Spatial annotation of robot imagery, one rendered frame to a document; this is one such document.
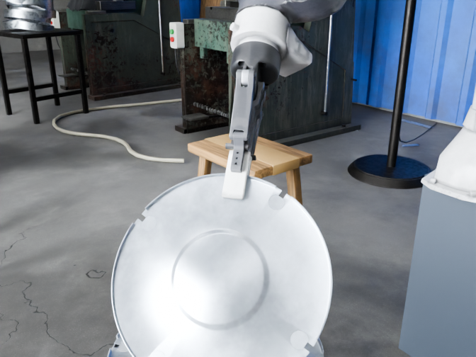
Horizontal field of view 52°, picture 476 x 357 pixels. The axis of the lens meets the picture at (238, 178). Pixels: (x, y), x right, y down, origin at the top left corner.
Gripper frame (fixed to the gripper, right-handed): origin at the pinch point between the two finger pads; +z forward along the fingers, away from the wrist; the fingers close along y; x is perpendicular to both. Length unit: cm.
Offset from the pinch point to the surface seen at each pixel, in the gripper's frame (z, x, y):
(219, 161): -31, -21, -72
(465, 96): -139, 86, -206
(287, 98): -109, -14, -169
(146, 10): -217, -141, -235
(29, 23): -149, -181, -167
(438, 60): -162, 70, -204
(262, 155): -34, -8, -73
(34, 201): -22, -104, -112
